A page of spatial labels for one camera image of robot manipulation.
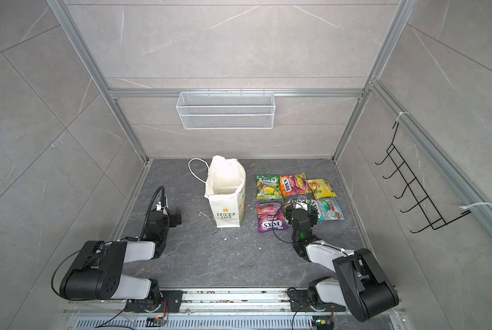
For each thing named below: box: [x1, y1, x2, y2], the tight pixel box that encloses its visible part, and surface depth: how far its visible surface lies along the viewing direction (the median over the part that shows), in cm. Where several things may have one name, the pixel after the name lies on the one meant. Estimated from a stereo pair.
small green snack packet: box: [255, 174, 283, 201], surface depth 106 cm
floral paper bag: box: [187, 155, 246, 229], surface depth 85 cm
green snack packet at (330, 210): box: [317, 196, 345, 223], surface depth 97 cm
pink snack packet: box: [255, 201, 288, 234], surface depth 95 cm
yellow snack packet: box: [306, 178, 338, 200], surface depth 104 cm
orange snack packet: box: [279, 171, 309, 198], surface depth 106 cm
